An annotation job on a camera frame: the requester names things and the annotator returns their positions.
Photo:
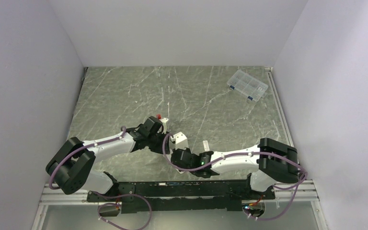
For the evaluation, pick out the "clear plastic organizer box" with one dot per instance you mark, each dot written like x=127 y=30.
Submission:
x=247 y=85

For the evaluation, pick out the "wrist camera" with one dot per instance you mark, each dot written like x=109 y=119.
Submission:
x=179 y=141
x=164 y=121

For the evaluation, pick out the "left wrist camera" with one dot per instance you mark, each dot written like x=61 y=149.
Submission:
x=164 y=121

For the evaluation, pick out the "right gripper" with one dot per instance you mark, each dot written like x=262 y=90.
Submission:
x=188 y=150

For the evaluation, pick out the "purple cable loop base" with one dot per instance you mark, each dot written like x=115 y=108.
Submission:
x=105 y=210

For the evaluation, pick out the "white battery cover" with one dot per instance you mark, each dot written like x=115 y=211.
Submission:
x=206 y=145

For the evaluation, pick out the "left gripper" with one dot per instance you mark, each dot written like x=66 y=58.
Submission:
x=159 y=149

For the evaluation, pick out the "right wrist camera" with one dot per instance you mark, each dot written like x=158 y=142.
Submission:
x=179 y=141

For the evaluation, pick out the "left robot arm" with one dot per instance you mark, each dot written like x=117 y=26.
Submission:
x=71 y=168

